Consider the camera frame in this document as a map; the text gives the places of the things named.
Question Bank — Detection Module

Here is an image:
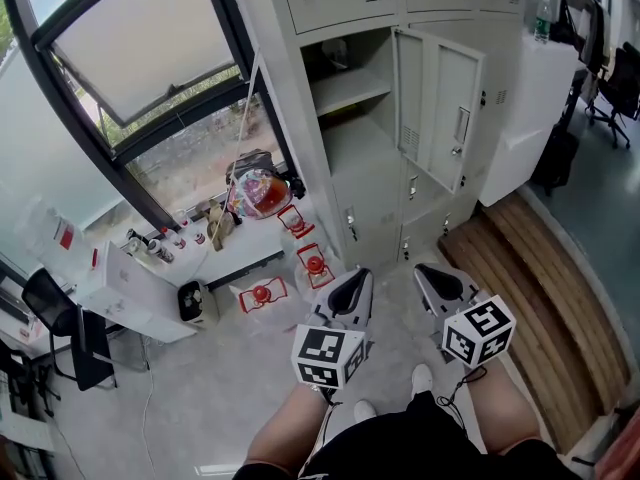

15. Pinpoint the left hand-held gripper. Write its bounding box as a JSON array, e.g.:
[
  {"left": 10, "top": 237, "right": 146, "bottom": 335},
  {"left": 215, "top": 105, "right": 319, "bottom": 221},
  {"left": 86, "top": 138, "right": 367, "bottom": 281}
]
[{"left": 292, "top": 268, "right": 375, "bottom": 389}]

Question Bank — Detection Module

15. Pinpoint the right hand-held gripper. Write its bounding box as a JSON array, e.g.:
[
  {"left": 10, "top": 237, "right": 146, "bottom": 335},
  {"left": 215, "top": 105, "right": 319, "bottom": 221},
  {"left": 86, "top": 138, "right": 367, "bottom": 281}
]
[{"left": 413, "top": 263, "right": 516, "bottom": 368}]

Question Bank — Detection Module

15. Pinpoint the grey metal locker cabinet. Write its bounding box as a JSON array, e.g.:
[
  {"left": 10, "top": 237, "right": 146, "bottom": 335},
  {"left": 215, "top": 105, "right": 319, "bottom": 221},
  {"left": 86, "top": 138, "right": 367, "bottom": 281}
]
[{"left": 249, "top": 0, "right": 531, "bottom": 272}]

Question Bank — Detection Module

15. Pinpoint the locker door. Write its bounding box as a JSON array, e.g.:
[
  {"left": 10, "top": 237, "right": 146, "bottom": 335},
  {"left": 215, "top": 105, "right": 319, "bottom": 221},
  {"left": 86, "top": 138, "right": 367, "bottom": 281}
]
[{"left": 392, "top": 25, "right": 486, "bottom": 194}]

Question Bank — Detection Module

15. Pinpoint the person's right forearm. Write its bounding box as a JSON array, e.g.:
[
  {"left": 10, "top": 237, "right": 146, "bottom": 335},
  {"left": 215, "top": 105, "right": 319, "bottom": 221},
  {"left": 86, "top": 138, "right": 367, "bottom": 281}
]
[{"left": 464, "top": 362, "right": 544, "bottom": 454}]

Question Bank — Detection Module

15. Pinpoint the person's left forearm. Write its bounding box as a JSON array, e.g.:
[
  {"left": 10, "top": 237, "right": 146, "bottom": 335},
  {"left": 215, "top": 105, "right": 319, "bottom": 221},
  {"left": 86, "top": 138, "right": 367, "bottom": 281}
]
[{"left": 244, "top": 381, "right": 331, "bottom": 467}]

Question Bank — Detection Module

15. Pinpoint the person's white right shoe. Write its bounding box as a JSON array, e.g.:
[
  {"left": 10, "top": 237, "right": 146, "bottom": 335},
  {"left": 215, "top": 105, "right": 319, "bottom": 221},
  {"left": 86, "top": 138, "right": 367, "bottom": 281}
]
[{"left": 410, "top": 363, "right": 434, "bottom": 399}]

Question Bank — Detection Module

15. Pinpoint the person's white shoe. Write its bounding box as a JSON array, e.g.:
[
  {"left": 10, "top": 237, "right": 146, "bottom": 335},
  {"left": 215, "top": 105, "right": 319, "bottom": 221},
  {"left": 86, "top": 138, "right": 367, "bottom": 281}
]
[
  {"left": 352, "top": 399, "right": 379, "bottom": 424},
  {"left": 410, "top": 363, "right": 434, "bottom": 399}
]

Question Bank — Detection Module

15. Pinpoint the wooden slat platform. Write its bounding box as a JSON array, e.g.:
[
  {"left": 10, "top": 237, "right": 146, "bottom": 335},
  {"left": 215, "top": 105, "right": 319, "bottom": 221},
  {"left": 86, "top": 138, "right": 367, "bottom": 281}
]
[{"left": 439, "top": 192, "right": 631, "bottom": 454}]

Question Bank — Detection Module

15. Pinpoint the white low bench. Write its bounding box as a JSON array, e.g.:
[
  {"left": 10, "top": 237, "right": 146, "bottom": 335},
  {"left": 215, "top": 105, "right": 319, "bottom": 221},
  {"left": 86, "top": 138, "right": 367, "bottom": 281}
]
[{"left": 112, "top": 212, "right": 301, "bottom": 292}]

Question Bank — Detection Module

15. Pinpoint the person's white left shoe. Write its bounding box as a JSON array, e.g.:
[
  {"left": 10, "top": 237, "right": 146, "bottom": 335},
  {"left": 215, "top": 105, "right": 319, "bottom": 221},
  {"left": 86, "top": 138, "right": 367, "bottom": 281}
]
[{"left": 352, "top": 399, "right": 379, "bottom": 424}]

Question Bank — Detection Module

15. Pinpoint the floral print bag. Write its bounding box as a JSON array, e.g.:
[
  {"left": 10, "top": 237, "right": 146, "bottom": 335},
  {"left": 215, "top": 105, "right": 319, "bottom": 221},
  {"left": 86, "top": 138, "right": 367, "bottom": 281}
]
[{"left": 229, "top": 167, "right": 294, "bottom": 222}]

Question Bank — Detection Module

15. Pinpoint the beige cloth bag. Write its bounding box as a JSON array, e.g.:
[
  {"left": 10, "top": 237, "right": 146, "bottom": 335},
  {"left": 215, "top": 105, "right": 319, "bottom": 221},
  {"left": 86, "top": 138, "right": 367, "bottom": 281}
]
[{"left": 207, "top": 198, "right": 236, "bottom": 253}]

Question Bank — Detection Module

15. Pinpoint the white trash bin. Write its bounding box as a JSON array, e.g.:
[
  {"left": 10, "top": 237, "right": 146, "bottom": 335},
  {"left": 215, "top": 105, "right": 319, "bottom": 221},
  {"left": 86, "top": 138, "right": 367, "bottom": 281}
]
[{"left": 177, "top": 280, "right": 219, "bottom": 327}]

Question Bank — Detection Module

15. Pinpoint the person's black clothing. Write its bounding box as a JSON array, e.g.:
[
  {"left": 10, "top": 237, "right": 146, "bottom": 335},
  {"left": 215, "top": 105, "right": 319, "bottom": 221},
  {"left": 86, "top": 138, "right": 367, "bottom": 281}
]
[{"left": 232, "top": 390, "right": 584, "bottom": 480}]

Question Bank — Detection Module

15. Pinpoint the dark backpack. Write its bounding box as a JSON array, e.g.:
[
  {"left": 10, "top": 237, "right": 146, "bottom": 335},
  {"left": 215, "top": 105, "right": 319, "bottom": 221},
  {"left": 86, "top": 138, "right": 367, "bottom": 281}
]
[{"left": 225, "top": 148, "right": 279, "bottom": 179}]

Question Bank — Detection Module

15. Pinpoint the black suitcase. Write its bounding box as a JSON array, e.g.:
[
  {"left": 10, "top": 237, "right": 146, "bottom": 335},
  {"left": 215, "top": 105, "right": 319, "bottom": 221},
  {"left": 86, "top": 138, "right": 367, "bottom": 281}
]
[{"left": 532, "top": 122, "right": 581, "bottom": 194}]

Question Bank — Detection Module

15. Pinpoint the crumpled clear plastic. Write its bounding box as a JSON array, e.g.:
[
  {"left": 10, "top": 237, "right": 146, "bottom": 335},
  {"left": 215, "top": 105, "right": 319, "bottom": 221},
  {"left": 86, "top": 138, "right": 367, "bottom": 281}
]
[{"left": 322, "top": 37, "right": 349, "bottom": 69}]

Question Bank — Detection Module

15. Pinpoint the black flat panel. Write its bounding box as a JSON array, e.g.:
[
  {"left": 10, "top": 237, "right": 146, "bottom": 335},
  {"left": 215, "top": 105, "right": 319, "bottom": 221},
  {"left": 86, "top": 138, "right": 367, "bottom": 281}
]
[{"left": 74, "top": 305, "right": 119, "bottom": 392}]

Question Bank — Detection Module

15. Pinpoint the green label bottle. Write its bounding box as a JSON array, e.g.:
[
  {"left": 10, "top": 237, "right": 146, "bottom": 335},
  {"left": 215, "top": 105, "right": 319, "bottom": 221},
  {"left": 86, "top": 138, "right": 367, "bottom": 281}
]
[{"left": 533, "top": 0, "right": 554, "bottom": 44}]

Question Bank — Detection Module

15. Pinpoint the clear water jug red label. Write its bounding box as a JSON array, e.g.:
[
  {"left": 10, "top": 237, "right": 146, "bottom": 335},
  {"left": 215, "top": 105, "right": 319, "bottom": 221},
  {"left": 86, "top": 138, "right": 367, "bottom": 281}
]
[{"left": 27, "top": 205, "right": 101, "bottom": 274}]

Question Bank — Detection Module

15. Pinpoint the black mesh office chair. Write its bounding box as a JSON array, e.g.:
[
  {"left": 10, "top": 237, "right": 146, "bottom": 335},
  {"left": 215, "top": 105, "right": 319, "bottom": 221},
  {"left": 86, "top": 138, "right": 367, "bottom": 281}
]
[{"left": 22, "top": 267, "right": 79, "bottom": 379}]

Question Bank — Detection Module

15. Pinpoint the black framed window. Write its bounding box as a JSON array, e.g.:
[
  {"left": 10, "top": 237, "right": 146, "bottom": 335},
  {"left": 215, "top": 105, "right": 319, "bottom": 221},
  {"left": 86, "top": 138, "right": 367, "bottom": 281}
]
[{"left": 0, "top": 0, "right": 301, "bottom": 229}]

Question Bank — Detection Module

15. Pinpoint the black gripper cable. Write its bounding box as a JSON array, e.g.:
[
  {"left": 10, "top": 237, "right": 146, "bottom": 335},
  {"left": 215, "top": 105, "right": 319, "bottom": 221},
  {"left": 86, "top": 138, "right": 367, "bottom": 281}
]
[
  {"left": 435, "top": 365, "right": 489, "bottom": 432},
  {"left": 299, "top": 385, "right": 344, "bottom": 474}
]

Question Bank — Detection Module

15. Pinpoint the white floor cable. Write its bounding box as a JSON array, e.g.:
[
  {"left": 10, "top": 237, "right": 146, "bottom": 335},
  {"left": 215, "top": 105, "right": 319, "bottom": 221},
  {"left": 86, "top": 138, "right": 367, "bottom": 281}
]
[{"left": 142, "top": 337, "right": 156, "bottom": 464}]

